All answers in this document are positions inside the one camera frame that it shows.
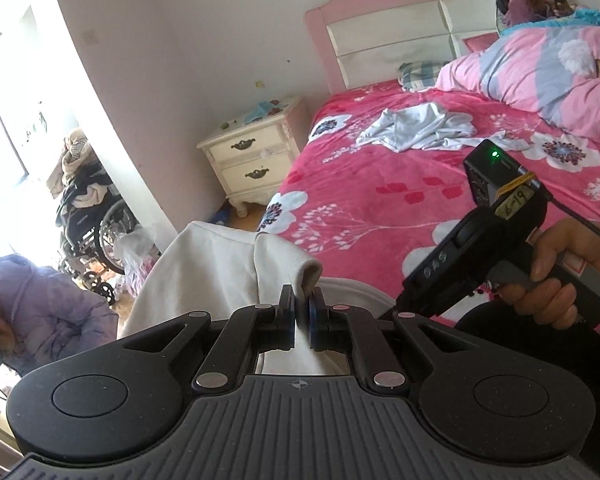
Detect black cable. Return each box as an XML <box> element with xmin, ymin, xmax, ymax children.
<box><xmin>549</xmin><ymin>194</ymin><xmax>600</xmax><ymax>258</ymax></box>

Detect white plastic bag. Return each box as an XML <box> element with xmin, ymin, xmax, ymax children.
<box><xmin>114</xmin><ymin>229</ymin><xmax>162</xmax><ymax>302</ymax></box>

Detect cream nightstand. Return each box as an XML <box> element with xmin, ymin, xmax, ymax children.
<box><xmin>195</xmin><ymin>94</ymin><xmax>312</xmax><ymax>219</ymax></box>

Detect pink pillow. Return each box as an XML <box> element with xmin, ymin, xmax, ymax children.
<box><xmin>461</xmin><ymin>33</ymin><xmax>500</xmax><ymax>57</ymax></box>

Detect white shirt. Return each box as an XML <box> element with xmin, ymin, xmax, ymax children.
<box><xmin>354</xmin><ymin>101</ymin><xmax>533</xmax><ymax>155</ymax></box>

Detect person's black pants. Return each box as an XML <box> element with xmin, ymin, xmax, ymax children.
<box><xmin>452</xmin><ymin>302</ymin><xmax>600</xmax><ymax>480</ymax></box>

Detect checkered pillow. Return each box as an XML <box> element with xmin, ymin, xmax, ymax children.
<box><xmin>396</xmin><ymin>60</ymin><xmax>453</xmax><ymax>93</ymax></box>

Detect doll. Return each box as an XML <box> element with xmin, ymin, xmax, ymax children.
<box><xmin>495</xmin><ymin>0</ymin><xmax>557</xmax><ymax>30</ymax></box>

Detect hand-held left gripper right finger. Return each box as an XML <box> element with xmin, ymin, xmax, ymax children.
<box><xmin>307</xmin><ymin>287</ymin><xmax>477</xmax><ymax>392</ymax></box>

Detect teal cloth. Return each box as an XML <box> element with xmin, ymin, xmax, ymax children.
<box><xmin>555</xmin><ymin>6</ymin><xmax>600</xmax><ymax>30</ymax></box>

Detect pink and grey duvet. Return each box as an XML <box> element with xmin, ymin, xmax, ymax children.
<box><xmin>434</xmin><ymin>24</ymin><xmax>600</xmax><ymax>145</ymax></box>

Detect person's right hand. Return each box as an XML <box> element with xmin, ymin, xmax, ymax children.
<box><xmin>495</xmin><ymin>220</ymin><xmax>600</xmax><ymax>332</ymax></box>

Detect pink bed headboard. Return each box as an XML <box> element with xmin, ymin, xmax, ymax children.
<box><xmin>303</xmin><ymin>0</ymin><xmax>556</xmax><ymax>95</ymax></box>

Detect beige jacket with black trim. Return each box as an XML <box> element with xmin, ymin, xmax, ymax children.
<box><xmin>115</xmin><ymin>220</ymin><xmax>398</xmax><ymax>378</ymax></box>

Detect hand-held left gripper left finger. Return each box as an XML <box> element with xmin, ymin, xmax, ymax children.
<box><xmin>121</xmin><ymin>284</ymin><xmax>297</xmax><ymax>394</ymax></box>

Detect blue cloth on nightstand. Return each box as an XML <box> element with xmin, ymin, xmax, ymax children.
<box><xmin>241</xmin><ymin>101</ymin><xmax>276</xmax><ymax>125</ymax></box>

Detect wheelchair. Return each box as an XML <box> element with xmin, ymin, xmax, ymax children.
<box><xmin>55</xmin><ymin>169</ymin><xmax>148</xmax><ymax>297</ymax></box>

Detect clothes heap on wheelchair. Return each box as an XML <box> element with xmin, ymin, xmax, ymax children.
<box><xmin>44</xmin><ymin>127</ymin><xmax>117</xmax><ymax>211</ymax></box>

